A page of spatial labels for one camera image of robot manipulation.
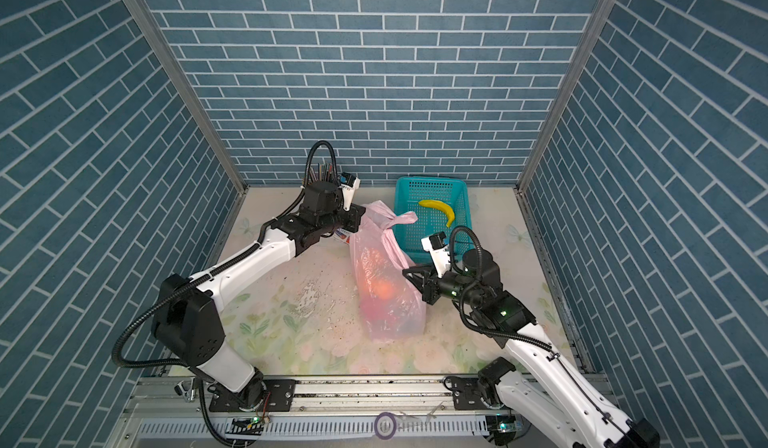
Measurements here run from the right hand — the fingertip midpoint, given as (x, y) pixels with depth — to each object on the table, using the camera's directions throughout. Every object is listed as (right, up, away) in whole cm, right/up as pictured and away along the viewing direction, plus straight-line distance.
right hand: (402, 269), depth 69 cm
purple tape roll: (-6, -38, -1) cm, 39 cm away
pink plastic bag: (-3, -11, +7) cm, 13 cm away
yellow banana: (+16, +16, +44) cm, 49 cm away
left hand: (-10, +14, +15) cm, 23 cm away
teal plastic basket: (+3, +21, +43) cm, 48 cm away
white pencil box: (-15, +8, +7) cm, 18 cm away
